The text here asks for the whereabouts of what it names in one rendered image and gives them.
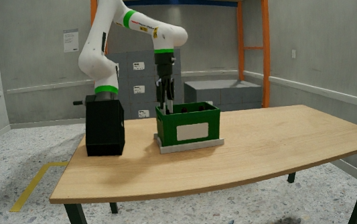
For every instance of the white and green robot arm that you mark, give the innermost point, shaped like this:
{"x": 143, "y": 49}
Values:
{"x": 105, "y": 72}

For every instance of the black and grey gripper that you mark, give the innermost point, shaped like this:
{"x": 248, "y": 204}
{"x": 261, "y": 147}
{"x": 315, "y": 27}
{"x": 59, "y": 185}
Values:
{"x": 165, "y": 83}

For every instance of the green bottle crate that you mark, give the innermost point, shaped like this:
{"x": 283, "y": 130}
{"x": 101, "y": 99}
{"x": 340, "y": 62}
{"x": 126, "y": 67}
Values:
{"x": 185, "y": 128}

